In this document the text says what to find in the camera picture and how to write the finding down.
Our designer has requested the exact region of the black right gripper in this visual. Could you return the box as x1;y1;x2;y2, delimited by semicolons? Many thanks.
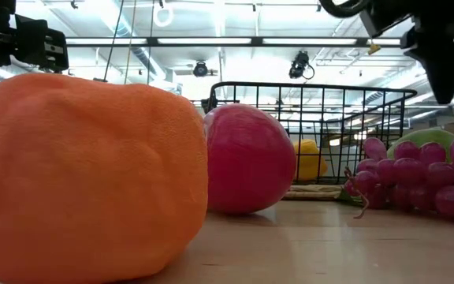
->
402;0;454;106

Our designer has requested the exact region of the green pear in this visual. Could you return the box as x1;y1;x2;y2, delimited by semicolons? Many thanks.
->
386;128;454;159

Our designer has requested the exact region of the purple grape bunch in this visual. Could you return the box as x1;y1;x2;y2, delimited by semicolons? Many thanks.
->
343;136;454;221

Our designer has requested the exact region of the orange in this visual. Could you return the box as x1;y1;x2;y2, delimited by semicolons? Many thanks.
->
0;73;209;284

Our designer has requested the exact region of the black wire basket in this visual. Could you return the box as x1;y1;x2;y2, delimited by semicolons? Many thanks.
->
201;81;418;185

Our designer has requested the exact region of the yellow bell pepper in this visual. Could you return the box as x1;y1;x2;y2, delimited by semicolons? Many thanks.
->
292;138;329;181

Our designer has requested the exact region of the red apple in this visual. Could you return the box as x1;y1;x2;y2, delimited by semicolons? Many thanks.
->
203;103;297;216

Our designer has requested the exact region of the thin black hanging cable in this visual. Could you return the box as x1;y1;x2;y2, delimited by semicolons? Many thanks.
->
92;0;125;84

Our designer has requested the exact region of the silver ventilation duct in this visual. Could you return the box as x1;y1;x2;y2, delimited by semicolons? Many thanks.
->
104;15;180;95

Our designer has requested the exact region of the white hanging ring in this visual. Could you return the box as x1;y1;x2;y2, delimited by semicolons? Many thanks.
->
152;2;174;28

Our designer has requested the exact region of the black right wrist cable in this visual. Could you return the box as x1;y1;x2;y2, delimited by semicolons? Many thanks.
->
318;0;372;19

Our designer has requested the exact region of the black overhead camera with cable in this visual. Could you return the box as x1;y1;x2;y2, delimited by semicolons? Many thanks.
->
288;50;316;80

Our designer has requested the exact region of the wire fruit basket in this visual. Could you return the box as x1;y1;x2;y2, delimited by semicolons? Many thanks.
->
281;184;346;201

